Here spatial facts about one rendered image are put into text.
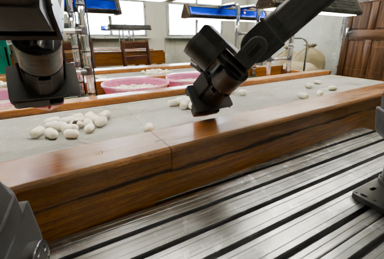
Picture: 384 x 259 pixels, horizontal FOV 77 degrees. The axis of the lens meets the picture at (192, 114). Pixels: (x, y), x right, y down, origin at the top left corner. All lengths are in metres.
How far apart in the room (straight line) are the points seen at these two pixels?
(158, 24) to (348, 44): 3.94
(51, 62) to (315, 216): 0.46
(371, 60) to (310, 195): 4.86
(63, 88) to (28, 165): 0.13
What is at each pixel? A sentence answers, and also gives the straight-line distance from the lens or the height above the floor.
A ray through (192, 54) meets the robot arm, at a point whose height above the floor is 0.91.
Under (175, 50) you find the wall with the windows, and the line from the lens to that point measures 6.27.
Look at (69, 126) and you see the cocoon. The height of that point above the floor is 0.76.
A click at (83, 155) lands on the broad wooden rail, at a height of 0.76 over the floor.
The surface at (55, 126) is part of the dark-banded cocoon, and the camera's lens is 0.62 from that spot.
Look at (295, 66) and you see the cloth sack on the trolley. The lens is 3.79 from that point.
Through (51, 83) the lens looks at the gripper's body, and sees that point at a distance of 0.43.
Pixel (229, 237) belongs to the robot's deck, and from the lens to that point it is 0.39.
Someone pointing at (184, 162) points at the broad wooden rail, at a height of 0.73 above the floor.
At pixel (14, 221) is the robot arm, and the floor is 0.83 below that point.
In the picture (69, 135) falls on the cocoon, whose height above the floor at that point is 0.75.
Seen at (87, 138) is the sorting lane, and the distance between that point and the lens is 0.56.
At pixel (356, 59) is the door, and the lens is 5.41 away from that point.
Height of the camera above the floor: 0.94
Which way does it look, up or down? 18 degrees down
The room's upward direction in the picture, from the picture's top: straight up
